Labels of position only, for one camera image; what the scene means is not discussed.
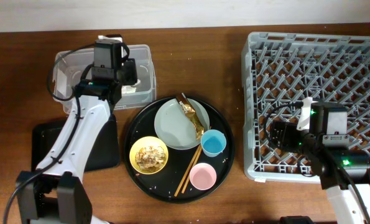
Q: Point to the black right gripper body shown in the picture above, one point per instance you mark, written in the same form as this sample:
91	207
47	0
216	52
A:
293	137

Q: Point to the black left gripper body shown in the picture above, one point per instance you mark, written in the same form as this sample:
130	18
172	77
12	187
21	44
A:
126	74

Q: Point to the gold coffee sachet wrapper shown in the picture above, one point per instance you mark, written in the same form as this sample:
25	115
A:
191	114

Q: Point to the yellow bowl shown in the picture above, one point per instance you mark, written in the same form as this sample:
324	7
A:
144	142

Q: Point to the blue cup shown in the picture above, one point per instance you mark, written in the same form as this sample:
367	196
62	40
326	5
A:
213	142

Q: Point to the pink cup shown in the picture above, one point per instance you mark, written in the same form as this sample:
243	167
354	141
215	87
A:
203	176

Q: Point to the food scraps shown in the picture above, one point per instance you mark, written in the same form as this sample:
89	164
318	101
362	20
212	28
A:
151	158

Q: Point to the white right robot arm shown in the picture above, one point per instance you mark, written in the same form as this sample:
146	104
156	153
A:
344	176

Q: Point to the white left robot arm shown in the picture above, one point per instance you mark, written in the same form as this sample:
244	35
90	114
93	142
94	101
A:
54	192

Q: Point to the clear plastic waste bin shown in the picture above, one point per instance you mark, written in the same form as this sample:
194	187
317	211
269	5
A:
68	73

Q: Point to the grey dishwasher rack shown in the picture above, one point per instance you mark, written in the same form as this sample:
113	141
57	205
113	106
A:
281	68

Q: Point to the crumpled white tissue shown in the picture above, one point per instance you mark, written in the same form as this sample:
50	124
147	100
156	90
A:
127	89

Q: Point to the grey ceramic plate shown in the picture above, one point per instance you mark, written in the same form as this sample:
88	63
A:
174	128

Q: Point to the black rectangular tray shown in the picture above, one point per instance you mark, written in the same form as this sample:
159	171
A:
104	154

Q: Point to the round black serving tray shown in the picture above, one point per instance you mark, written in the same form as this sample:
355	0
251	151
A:
163	184

